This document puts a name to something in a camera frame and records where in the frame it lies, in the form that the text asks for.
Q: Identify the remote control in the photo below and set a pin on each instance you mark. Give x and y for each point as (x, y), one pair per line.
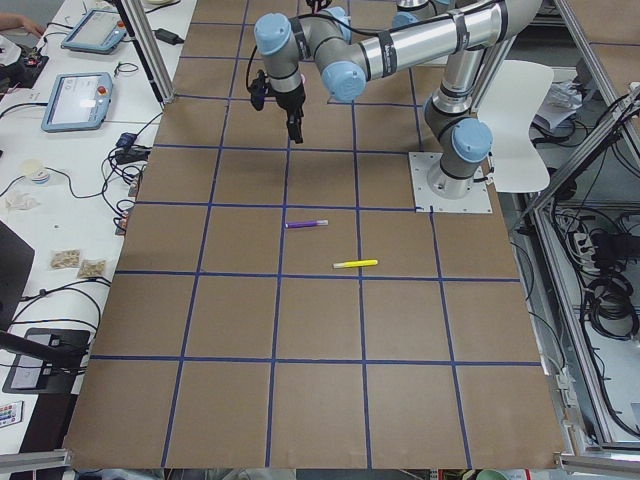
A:
(11, 414)

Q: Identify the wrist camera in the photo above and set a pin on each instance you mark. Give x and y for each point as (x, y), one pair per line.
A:
(259, 90)

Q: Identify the far teach pendant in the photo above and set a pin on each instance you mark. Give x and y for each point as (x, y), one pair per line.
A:
(99, 32)

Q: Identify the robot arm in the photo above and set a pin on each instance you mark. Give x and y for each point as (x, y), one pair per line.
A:
(348, 59)

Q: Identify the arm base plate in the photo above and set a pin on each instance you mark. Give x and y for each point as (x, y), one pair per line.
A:
(434, 192)

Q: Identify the yellow pen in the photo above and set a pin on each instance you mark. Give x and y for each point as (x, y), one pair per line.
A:
(355, 264)

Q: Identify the aluminium frame post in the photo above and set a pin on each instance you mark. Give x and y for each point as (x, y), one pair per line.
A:
(140, 32)

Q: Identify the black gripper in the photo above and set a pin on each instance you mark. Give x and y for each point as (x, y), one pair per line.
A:
(289, 100)

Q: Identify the black power adapter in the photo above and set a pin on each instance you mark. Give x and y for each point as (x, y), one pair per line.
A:
(131, 155)

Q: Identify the black camera stand base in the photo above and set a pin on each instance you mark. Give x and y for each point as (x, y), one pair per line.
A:
(47, 361)

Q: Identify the near teach pendant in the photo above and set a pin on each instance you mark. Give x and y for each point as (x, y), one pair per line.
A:
(78, 102)

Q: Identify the power strip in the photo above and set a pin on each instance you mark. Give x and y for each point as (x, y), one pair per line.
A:
(578, 241)

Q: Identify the crumpled tissue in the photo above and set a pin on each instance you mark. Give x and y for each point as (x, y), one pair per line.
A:
(19, 201)

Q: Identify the blue black small device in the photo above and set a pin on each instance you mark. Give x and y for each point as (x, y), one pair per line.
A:
(126, 140)

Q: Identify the person hand at desk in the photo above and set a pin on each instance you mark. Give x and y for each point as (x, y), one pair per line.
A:
(13, 21)

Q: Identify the white chair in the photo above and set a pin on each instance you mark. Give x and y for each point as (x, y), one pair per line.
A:
(508, 109)

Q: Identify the purple pen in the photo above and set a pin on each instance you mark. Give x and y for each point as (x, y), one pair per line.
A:
(306, 224)

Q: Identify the paper cup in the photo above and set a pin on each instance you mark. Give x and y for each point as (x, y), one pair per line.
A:
(35, 171)

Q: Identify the snack bag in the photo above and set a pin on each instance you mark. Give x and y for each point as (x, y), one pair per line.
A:
(91, 268)
(65, 259)

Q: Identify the teach pendant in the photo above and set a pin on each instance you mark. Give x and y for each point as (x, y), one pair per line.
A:
(78, 102)
(99, 32)

